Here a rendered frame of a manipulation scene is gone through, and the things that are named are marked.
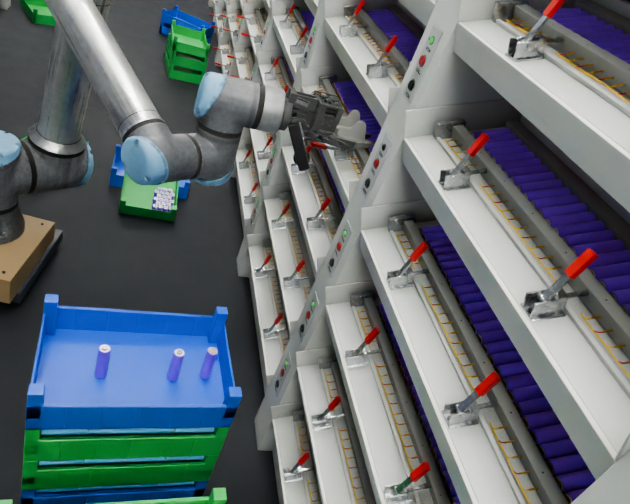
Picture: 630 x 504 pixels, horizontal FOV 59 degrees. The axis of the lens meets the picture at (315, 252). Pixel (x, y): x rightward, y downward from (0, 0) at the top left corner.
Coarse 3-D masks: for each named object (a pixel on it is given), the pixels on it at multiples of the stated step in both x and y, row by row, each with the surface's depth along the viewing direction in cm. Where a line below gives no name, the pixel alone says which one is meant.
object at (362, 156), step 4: (324, 80) 155; (328, 80) 155; (324, 84) 153; (328, 84) 152; (324, 88) 154; (328, 88) 150; (332, 88) 150; (328, 92) 149; (332, 92) 148; (344, 112) 138; (344, 116) 137; (360, 148) 124; (364, 148) 124; (356, 152) 125; (360, 152) 123; (364, 152) 122; (360, 156) 121; (364, 156) 121; (368, 156) 121; (360, 160) 122; (364, 160) 120; (364, 164) 118; (356, 168) 120; (360, 172) 118
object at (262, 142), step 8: (256, 136) 214; (264, 136) 214; (272, 136) 208; (256, 144) 209; (264, 144) 209; (272, 144) 206; (256, 152) 204; (264, 152) 200; (256, 160) 199; (264, 160) 199; (264, 168) 195
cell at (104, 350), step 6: (102, 348) 86; (108, 348) 86; (102, 354) 85; (108, 354) 86; (102, 360) 86; (108, 360) 87; (96, 366) 87; (102, 366) 87; (96, 372) 88; (102, 372) 88; (102, 378) 89
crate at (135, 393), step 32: (64, 320) 93; (96, 320) 95; (128, 320) 96; (160, 320) 98; (192, 320) 100; (224, 320) 100; (64, 352) 90; (96, 352) 93; (128, 352) 95; (160, 352) 97; (192, 352) 99; (224, 352) 97; (32, 384) 76; (64, 384) 86; (96, 384) 88; (128, 384) 90; (160, 384) 92; (192, 384) 94; (224, 384) 95; (32, 416) 77; (64, 416) 79; (96, 416) 80; (128, 416) 82; (160, 416) 84; (192, 416) 86; (224, 416) 88
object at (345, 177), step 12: (312, 72) 156; (324, 72) 156; (336, 72) 157; (312, 84) 158; (324, 156) 135; (336, 168) 122; (348, 168) 122; (336, 180) 123; (348, 180) 118; (348, 192) 115; (348, 204) 113
